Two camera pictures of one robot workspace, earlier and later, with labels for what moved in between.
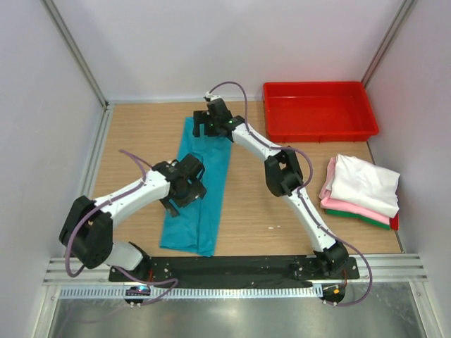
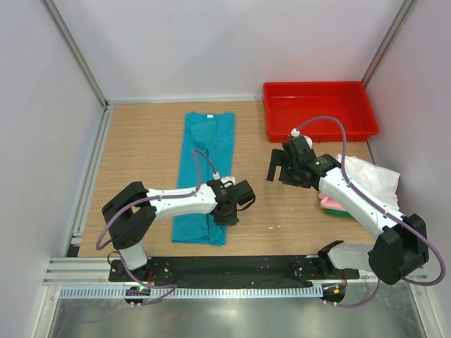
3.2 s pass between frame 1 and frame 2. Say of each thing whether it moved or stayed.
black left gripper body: moved
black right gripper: moved
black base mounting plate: stayed
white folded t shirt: stayed
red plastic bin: stayed
